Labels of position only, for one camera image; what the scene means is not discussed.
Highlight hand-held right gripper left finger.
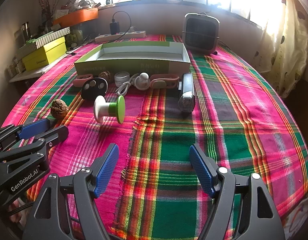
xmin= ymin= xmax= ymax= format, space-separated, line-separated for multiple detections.
xmin=22 ymin=143 xmax=119 ymax=240

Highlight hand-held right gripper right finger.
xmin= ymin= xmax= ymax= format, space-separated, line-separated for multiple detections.
xmin=189 ymin=144 xmax=286 ymax=240

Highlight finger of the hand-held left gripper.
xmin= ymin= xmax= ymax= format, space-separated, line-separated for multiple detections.
xmin=0 ymin=118 xmax=51 ymax=147
xmin=0 ymin=125 xmax=69 ymax=180

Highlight brown walnut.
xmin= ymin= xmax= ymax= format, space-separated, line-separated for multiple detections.
xmin=98 ymin=71 xmax=112 ymax=82
xmin=50 ymin=99 xmax=69 ymax=117

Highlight white green spool massager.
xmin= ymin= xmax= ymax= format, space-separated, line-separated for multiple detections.
xmin=93 ymin=95 xmax=126 ymax=124

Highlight white usb cable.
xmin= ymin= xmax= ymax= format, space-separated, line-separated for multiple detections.
xmin=115 ymin=73 xmax=140 ymax=97

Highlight black silver rectangular device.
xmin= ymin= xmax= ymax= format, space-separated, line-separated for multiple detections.
xmin=178 ymin=73 xmax=194 ymax=113

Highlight small white round jar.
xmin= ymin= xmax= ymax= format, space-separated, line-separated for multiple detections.
xmin=114 ymin=72 xmax=130 ymax=87

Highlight pink case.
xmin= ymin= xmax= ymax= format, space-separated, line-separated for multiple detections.
xmin=150 ymin=74 xmax=180 ymax=89

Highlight green cardboard box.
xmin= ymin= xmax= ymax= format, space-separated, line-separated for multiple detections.
xmin=74 ymin=42 xmax=191 ymax=77

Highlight plaid tablecloth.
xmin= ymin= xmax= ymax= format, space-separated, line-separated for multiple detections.
xmin=1 ymin=33 xmax=308 ymax=240

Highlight white side shelf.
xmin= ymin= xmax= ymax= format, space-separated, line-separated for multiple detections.
xmin=9 ymin=55 xmax=58 ymax=83

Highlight yellow-green box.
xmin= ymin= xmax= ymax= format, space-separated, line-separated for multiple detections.
xmin=22 ymin=36 xmax=67 ymax=72

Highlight green white striped box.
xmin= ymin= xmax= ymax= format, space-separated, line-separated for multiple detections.
xmin=24 ymin=27 xmax=71 ymax=49

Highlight green glass jars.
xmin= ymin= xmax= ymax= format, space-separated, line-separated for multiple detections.
xmin=68 ymin=29 xmax=84 ymax=43

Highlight white power strip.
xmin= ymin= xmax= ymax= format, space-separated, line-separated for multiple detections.
xmin=94 ymin=30 xmax=147 ymax=43

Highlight orange tray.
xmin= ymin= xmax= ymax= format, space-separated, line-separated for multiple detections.
xmin=53 ymin=7 xmax=99 ymax=27

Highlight black charger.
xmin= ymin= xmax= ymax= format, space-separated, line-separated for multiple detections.
xmin=109 ymin=21 xmax=120 ymax=35

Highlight grey space heater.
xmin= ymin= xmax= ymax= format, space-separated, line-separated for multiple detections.
xmin=181 ymin=12 xmax=221 ymax=55

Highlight spotted cream curtain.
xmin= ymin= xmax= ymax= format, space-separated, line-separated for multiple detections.
xmin=251 ymin=0 xmax=308 ymax=98

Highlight black charger cable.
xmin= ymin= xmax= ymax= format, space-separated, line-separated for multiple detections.
xmin=112 ymin=11 xmax=132 ymax=39

